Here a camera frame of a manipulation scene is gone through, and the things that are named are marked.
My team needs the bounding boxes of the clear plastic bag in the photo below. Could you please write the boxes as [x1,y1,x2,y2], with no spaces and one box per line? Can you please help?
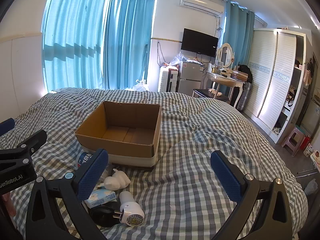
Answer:
[132,79,150,92]

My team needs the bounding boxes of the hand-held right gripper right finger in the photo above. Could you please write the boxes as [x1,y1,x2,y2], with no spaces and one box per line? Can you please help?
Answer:
[210,150,294,240]

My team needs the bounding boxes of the person's left hand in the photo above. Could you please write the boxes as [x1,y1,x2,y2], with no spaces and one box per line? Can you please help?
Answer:
[0,191,17,217]

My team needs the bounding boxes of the dark suitcase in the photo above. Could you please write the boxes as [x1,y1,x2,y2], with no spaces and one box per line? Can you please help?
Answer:
[236,81,253,112]

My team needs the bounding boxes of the blue label water bottle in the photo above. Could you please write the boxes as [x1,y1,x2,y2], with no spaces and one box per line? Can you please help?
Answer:
[76,152,113,178]

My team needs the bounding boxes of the blue curtain beside wardrobe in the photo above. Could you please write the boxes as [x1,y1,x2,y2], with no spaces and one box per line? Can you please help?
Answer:
[223,0,255,67]

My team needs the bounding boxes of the blue white tissue packet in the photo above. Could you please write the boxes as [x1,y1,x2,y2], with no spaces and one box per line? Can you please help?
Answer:
[84,189,117,208]

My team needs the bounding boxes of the colourful printed carton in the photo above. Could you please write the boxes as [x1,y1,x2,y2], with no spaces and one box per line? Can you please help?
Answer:
[303,144,320,167]

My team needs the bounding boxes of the wide blue curtain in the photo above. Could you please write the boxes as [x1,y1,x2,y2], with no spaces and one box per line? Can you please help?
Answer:
[41,0,110,92]

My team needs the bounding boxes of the dark cushioned bench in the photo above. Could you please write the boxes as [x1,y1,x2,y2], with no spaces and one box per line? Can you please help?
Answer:
[192,88,229,103]

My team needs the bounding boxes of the white lumpy figurine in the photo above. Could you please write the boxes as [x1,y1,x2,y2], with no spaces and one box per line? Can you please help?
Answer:
[97,169,131,190]

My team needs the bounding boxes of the white louvred wardrobe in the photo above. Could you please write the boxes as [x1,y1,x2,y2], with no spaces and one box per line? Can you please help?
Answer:
[244,28,307,137]

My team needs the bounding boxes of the white air purifier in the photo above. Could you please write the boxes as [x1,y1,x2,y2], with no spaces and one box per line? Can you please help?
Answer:
[159,67,179,93]

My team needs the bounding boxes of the silver small fridge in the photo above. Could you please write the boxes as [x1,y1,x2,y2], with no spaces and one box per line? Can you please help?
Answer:
[178,61,206,95]

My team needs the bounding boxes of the crumpled plastic bag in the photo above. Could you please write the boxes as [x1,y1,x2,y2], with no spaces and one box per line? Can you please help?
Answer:
[170,52,183,67]

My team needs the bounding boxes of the cardboard box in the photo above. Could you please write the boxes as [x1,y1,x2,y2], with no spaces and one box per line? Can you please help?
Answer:
[75,101,162,168]

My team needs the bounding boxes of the oval white vanity mirror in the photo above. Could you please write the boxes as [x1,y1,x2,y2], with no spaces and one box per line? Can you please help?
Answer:
[216,43,235,68]

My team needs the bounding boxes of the black bag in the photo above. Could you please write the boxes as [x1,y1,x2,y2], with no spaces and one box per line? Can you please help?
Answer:
[237,64,253,83]

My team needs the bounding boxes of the pink plastic stool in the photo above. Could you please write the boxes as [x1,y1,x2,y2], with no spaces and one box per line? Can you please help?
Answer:
[282,127,306,157]

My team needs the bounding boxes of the white dressing table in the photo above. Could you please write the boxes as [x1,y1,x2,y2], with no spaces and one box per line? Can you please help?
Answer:
[206,69,244,105]

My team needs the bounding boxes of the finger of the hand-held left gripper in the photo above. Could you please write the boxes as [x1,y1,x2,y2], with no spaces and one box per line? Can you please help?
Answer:
[0,119,16,135]
[0,129,48,162]

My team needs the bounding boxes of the black wall television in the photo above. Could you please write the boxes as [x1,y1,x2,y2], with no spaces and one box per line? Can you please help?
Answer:
[181,28,219,58]

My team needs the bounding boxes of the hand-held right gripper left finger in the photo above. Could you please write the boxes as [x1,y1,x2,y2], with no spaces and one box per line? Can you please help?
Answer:
[24,149,109,240]

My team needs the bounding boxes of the narrow blue curtain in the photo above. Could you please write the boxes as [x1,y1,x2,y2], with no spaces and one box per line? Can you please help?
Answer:
[103,0,159,90]

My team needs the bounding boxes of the white air conditioner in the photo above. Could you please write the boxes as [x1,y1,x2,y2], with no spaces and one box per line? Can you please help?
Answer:
[179,0,224,18]

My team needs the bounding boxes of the white plug-in lamp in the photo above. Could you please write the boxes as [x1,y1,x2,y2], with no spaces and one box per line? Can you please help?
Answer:
[119,191,145,227]

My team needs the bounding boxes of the grey checked blanket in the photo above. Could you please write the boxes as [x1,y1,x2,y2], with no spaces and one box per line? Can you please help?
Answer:
[0,87,308,240]

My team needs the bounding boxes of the black round jar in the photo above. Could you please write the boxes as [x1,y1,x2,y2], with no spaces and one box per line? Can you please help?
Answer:
[89,201,123,228]

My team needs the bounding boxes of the dark wall cable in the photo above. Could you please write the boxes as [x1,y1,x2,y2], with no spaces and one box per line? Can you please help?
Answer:
[156,41,166,68]

